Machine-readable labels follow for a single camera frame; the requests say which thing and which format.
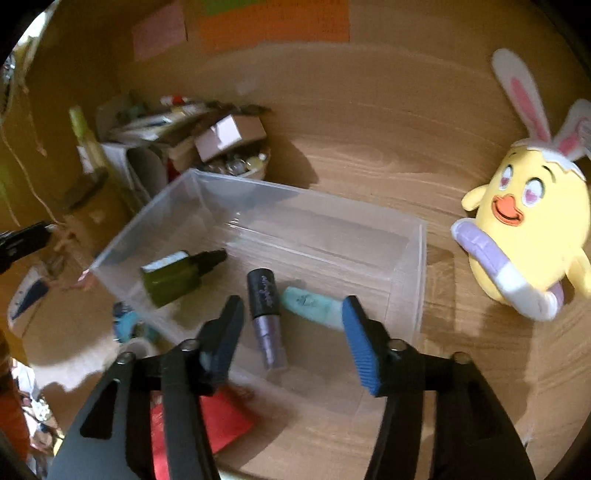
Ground green bottle with black cap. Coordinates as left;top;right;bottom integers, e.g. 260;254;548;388
141;248;228;309

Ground black and purple lipstick tube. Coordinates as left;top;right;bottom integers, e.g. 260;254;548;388
246;269;289;371

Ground green spray bottle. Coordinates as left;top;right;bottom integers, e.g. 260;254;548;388
68;106;109;176

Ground white card with blue print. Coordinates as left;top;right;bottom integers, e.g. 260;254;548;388
7;265;51;333

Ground stack of books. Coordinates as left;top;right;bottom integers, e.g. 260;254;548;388
97;95;218;148

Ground teal cosmetic tube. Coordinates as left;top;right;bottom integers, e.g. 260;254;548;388
281;286;347;330

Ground green paper note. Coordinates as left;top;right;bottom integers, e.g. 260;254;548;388
198;0;278;17

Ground person's orange clothing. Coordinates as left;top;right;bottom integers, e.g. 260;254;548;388
0;332;29;448

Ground small red box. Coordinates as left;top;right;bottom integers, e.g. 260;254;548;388
166;148;195;181

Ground yellow chick plush toy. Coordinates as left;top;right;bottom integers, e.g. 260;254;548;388
450;48;591;322

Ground blue tape roll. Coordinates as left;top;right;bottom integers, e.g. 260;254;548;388
113;302;158;344

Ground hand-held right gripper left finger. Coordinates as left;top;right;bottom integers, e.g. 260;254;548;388
46;295;245;480

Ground white cord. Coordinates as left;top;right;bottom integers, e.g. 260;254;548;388
0;106;61;227

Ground clear plastic storage bin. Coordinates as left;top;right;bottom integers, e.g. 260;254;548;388
90;168;428;416

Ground pink paper note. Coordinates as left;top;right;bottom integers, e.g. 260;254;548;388
131;0;189;63

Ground orange paper note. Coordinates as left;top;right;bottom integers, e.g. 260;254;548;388
198;0;350;52

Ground small cardboard box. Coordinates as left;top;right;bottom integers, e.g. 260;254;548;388
193;114;269;162

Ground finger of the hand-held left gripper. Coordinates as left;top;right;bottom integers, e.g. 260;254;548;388
0;222;57;273

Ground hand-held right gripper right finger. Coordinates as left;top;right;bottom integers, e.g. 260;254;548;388
342;295;539;480

